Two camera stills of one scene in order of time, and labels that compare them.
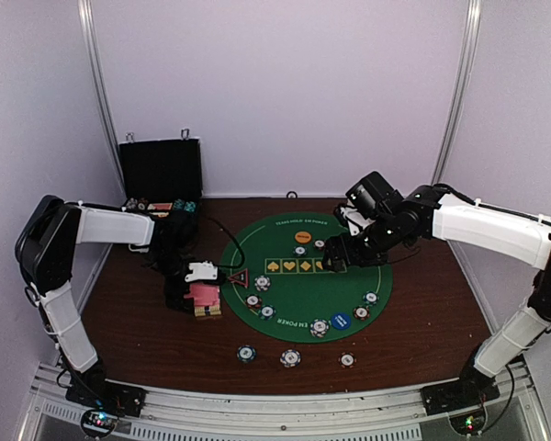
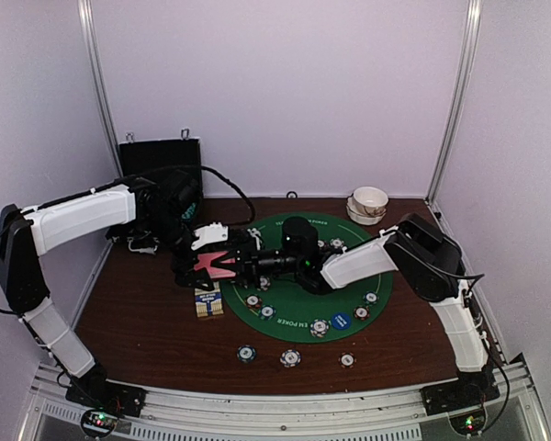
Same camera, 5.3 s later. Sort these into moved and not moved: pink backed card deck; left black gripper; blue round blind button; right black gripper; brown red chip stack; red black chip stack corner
Moved: left black gripper; right black gripper; pink backed card deck
Not moved: red black chip stack corner; blue round blind button; brown red chip stack
